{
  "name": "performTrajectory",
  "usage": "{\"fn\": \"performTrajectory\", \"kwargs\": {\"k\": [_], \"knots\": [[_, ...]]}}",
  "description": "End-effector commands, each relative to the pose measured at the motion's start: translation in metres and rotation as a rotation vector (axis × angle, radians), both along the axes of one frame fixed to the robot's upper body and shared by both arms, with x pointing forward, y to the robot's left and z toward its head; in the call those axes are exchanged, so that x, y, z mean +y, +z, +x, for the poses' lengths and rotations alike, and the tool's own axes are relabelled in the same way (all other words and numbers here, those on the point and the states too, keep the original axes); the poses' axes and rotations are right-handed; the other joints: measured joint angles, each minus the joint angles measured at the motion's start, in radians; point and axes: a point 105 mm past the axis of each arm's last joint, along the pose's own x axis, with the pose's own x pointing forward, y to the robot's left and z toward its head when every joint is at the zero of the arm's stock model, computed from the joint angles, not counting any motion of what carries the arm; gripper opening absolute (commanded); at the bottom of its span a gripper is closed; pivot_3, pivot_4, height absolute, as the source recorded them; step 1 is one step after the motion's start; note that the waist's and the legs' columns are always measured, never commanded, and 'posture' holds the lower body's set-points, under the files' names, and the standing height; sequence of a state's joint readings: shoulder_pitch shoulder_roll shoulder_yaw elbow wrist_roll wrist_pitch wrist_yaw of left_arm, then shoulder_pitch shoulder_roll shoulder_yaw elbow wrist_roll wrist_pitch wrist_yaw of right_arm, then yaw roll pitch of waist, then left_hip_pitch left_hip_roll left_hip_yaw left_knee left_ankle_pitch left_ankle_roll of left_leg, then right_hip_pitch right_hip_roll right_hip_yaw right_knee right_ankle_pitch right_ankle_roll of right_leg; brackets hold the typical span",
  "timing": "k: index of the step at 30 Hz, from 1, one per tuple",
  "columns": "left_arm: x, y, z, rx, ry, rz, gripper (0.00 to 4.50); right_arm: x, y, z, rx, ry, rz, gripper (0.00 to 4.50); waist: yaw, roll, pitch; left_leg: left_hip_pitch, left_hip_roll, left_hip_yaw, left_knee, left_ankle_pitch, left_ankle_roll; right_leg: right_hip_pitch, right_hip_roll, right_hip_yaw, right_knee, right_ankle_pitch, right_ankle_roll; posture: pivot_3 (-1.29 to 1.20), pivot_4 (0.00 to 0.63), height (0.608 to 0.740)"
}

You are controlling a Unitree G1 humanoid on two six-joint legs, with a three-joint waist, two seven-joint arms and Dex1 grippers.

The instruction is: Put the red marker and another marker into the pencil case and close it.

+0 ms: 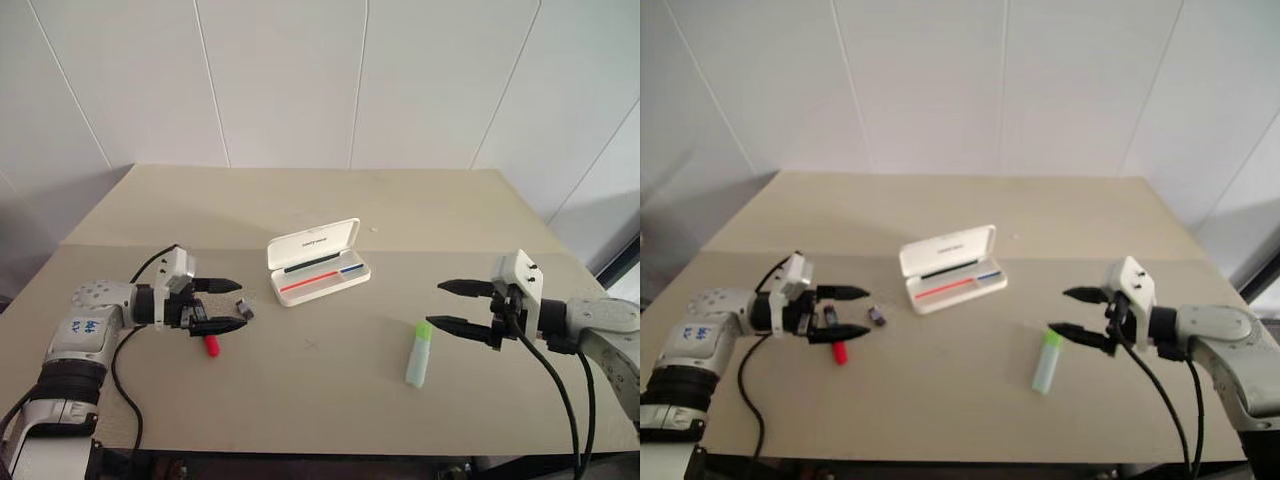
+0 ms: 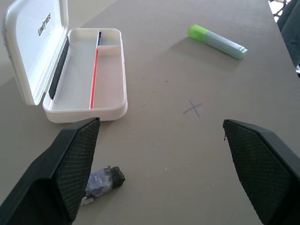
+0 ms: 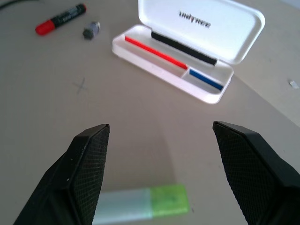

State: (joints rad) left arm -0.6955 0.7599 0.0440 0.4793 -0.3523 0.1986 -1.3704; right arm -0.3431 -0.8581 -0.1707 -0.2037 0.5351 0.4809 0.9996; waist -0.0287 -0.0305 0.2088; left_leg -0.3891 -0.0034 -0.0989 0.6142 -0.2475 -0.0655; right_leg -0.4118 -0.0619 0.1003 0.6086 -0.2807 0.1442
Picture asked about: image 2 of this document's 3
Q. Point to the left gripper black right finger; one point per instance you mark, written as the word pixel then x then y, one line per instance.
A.
pixel 262 164

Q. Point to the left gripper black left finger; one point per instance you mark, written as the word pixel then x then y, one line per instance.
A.
pixel 47 182

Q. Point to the black eraser with wrapper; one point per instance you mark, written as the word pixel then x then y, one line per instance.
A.
pixel 116 178

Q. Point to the green highlighter pen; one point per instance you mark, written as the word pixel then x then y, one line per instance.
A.
pixel 218 42

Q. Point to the white plastic box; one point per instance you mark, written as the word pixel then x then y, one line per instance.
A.
pixel 75 70

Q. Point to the dark mesh chair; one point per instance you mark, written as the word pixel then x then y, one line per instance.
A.
pixel 291 28

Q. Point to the blue pen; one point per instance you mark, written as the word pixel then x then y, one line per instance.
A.
pixel 99 38

